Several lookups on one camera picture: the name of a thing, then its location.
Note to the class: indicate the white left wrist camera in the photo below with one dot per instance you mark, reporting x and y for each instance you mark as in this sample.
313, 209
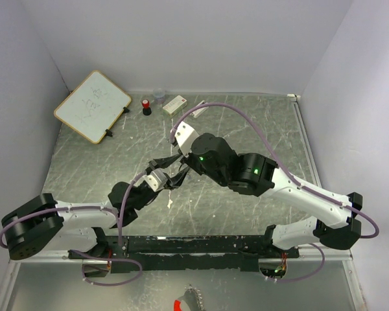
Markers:
156, 180

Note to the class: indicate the yellow framed whiteboard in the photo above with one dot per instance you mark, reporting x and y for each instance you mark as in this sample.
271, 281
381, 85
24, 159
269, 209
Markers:
93, 107

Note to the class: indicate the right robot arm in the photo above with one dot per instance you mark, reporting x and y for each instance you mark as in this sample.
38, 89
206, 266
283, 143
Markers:
329, 223

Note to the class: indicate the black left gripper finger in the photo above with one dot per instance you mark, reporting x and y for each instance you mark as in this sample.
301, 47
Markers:
164, 162
176, 181

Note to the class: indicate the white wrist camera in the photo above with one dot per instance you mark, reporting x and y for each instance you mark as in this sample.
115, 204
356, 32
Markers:
156, 180
184, 135

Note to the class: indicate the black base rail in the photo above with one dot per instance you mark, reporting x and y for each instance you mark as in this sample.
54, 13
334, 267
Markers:
161, 253

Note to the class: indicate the red white tool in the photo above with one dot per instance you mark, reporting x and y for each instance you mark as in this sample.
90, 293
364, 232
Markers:
192, 297

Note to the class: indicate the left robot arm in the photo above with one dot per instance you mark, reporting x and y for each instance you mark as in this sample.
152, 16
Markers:
45, 224

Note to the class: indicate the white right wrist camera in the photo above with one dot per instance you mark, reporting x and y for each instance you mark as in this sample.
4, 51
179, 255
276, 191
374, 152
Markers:
184, 135

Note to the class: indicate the green white staple box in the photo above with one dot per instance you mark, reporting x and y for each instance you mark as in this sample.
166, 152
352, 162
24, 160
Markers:
174, 106

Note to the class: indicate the red black stamp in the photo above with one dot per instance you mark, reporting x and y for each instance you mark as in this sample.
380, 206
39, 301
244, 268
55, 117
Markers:
146, 109

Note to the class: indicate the paper clip jar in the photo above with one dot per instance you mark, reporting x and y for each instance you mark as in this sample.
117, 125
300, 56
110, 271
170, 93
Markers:
159, 95

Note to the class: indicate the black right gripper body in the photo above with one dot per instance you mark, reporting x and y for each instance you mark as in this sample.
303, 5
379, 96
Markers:
191, 161

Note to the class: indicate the white stapler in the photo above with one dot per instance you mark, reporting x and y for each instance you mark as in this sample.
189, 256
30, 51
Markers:
195, 114

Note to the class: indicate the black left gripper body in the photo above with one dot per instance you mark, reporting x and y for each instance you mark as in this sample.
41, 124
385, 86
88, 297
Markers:
146, 197

